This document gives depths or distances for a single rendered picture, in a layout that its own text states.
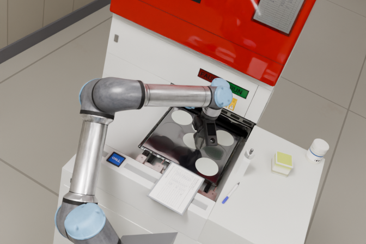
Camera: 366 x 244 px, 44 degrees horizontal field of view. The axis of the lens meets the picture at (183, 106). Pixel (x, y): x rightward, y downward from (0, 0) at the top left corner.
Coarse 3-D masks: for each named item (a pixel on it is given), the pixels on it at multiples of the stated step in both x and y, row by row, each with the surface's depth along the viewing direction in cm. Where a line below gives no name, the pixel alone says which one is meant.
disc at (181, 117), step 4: (176, 112) 212; (180, 112) 213; (184, 112) 213; (172, 116) 209; (176, 116) 210; (180, 116) 210; (184, 116) 211; (188, 116) 212; (176, 120) 207; (180, 120) 208; (184, 120) 209; (188, 120) 210; (184, 124) 207
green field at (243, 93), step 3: (231, 84) 202; (231, 87) 203; (234, 87) 202; (237, 87) 202; (231, 90) 204; (234, 90) 203; (237, 90) 203; (240, 90) 202; (243, 90) 201; (237, 93) 203; (240, 93) 203; (243, 93) 202; (246, 93) 201; (243, 96) 203
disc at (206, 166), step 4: (200, 160) 192; (204, 160) 192; (208, 160) 193; (196, 164) 189; (200, 164) 190; (204, 164) 190; (208, 164) 191; (212, 164) 192; (216, 164) 192; (200, 168) 188; (204, 168) 189; (208, 168) 189; (212, 168) 190; (216, 168) 190; (200, 172) 186; (204, 172) 187; (208, 172) 188; (212, 172) 188; (216, 172) 189
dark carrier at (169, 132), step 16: (160, 128) 201; (176, 128) 204; (192, 128) 206; (144, 144) 190; (160, 144) 193; (176, 144) 195; (176, 160) 188; (192, 160) 191; (224, 160) 195; (208, 176) 186
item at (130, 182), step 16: (128, 160) 173; (112, 176) 170; (128, 176) 167; (144, 176) 170; (160, 176) 171; (112, 192) 175; (128, 192) 171; (144, 192) 168; (144, 208) 172; (160, 208) 169; (192, 208) 163; (208, 208) 165; (176, 224) 170; (192, 224) 166
